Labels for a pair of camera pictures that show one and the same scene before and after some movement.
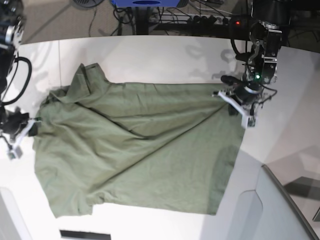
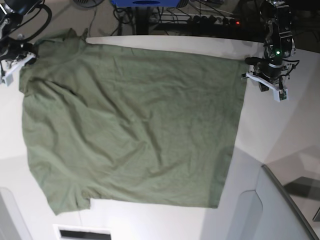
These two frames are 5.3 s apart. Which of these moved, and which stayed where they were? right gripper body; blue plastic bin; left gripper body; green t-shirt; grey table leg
Moved: green t-shirt; left gripper body; right gripper body
Stayed: blue plastic bin; grey table leg
